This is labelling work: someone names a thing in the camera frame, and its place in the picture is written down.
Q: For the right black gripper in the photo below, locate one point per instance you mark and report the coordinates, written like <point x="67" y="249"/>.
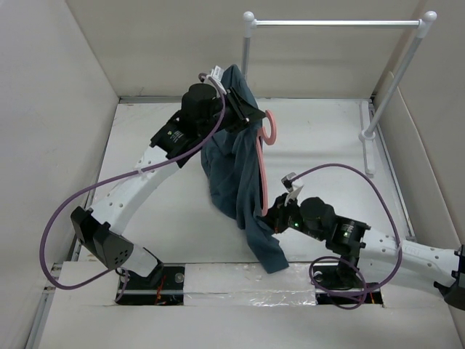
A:
<point x="276" y="214"/>

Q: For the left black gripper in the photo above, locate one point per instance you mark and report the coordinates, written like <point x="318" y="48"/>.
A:
<point x="248" y="113"/>

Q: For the teal t shirt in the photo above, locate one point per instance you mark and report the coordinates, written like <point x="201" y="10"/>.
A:
<point x="231" y="165"/>

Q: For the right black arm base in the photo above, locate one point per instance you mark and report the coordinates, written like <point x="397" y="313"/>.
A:
<point x="337" y="283"/>

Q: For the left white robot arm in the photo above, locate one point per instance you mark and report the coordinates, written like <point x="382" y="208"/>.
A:
<point x="100" y="228"/>

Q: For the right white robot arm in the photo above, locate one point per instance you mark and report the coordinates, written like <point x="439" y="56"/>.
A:
<point x="353" y="240"/>

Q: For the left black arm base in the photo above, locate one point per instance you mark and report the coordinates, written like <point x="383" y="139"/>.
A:
<point x="163" y="287"/>

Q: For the white metal clothes rack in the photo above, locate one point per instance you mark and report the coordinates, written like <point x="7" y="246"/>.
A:
<point x="367" y="135"/>

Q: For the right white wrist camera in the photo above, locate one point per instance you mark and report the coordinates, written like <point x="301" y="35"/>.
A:
<point x="293" y="185"/>

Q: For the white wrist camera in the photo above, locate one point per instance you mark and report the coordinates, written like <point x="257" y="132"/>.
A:
<point x="213" y="77"/>
<point x="293" y="185"/>

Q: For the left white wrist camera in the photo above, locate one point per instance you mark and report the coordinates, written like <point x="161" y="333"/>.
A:
<point x="213" y="77"/>

